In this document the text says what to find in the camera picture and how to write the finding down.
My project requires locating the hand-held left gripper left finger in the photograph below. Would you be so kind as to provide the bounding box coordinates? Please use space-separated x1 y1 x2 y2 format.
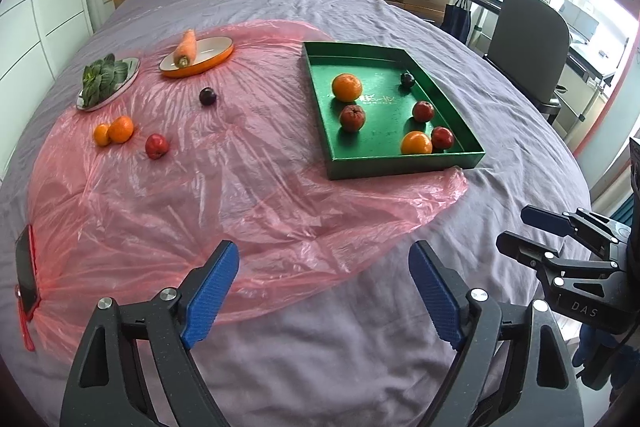
60 240 240 427

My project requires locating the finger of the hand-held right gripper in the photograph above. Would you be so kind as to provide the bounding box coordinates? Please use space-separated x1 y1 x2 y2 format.
520 205 632 264
496 230 613 280

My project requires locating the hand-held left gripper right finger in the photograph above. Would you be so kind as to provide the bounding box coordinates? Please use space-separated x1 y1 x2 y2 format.
408 240 586 427

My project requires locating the green tray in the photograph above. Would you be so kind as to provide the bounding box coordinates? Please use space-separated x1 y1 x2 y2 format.
301 40 486 181

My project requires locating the ribbed red tomato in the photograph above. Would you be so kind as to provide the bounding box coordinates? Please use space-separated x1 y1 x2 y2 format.
339 104 367 133

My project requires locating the person's right hand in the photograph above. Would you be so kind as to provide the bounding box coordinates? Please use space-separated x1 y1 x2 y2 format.
571 324 607 369

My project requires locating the pink plastic sheet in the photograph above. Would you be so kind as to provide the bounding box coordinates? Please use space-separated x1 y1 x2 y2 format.
22 19 469 360

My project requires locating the bed with purple sheet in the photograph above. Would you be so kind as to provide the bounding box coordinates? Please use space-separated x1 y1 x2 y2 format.
0 0 603 427

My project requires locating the desk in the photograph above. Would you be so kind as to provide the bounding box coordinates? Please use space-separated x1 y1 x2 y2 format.
444 0 623 95

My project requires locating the grey office chair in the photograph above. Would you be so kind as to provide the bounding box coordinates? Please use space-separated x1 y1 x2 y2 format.
482 0 572 108

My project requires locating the phone in red case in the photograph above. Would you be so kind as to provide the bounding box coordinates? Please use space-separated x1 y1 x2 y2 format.
13 224 41 317

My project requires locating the dark blue bag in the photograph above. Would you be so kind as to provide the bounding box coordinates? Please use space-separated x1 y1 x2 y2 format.
442 0 474 46

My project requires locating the orange plate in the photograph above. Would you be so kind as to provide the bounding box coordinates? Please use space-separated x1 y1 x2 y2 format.
158 35 235 80

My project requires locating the green leafy vegetable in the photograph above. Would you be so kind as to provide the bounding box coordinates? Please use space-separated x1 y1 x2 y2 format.
81 53 130 104

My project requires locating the silver plate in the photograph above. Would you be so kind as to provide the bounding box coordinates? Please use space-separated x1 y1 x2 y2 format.
75 55 141 112

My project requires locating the carrot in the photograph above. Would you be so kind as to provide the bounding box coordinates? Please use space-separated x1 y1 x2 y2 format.
173 29 198 69

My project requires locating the white wardrobe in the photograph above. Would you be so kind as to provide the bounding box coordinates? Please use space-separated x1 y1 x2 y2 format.
0 0 96 180

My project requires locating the red wrist strap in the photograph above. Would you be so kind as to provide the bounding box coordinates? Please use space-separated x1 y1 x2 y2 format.
16 287 37 353

